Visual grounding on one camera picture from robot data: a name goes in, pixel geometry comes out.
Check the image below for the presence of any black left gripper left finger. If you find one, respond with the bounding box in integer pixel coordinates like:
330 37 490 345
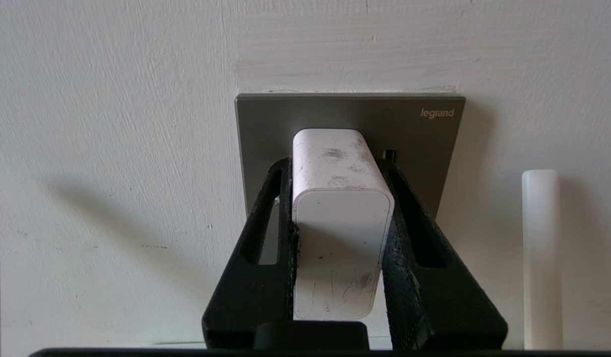
202 156 300 350

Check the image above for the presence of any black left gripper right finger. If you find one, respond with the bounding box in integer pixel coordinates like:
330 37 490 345
376 158 509 350

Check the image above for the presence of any white power adapter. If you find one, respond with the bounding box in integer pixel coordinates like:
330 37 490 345
292 128 398 321

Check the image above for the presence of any white router with antennas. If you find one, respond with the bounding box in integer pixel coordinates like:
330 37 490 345
0 170 563 357

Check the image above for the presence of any grey wall socket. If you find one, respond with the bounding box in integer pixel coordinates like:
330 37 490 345
235 93 466 221

